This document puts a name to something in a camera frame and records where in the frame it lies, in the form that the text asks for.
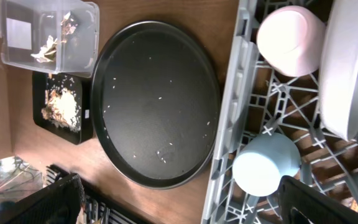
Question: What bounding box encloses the clear plastic bin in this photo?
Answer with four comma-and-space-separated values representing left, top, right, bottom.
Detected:
0, 0, 99, 78

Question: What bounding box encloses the brown gold coffee wrapper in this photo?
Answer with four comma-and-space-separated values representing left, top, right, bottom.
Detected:
60, 12, 78, 43

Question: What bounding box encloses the white tissue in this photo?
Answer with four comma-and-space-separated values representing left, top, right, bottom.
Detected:
30, 35, 57, 63

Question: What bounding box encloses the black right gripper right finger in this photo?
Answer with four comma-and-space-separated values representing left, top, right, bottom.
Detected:
278, 175, 358, 224

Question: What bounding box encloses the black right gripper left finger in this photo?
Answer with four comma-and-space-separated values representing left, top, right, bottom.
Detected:
0, 174, 85, 224

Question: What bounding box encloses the pink cup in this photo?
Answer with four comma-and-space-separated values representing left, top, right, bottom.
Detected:
257, 6, 326, 77

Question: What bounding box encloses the round black serving tray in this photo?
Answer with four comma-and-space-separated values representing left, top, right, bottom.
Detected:
91, 21, 221, 190

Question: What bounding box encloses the food scraps pile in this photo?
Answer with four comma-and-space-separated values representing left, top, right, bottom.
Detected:
41, 87, 81, 133

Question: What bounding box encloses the grey dishwasher rack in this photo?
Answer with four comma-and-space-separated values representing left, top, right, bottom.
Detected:
201, 1, 358, 223

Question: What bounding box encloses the pale green plate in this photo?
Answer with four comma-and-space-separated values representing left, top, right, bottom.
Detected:
319, 0, 358, 141

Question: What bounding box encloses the black rectangular tray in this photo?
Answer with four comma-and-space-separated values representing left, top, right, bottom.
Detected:
32, 72, 93, 145

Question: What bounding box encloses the blue cup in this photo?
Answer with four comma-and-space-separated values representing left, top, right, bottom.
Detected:
232, 133, 301, 197

